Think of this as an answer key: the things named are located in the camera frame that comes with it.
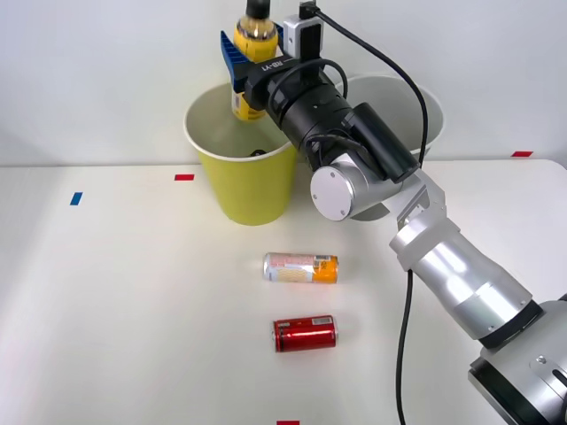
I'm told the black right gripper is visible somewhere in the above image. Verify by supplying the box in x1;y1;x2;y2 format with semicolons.
219;22;311;112

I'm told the yellow bottle with black cap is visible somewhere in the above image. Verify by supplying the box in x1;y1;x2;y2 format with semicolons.
231;0;281;122

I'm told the yellow-green plastic bin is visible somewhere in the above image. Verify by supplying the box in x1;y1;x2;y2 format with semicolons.
183;83;299;228

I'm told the grey plastic bin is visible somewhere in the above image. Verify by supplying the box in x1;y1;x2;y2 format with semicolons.
331;74;446;222

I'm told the orange and white can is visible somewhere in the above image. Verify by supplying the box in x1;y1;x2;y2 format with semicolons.
263;251;340;286

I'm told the red can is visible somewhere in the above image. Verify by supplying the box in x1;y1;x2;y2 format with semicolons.
271;314;339;354

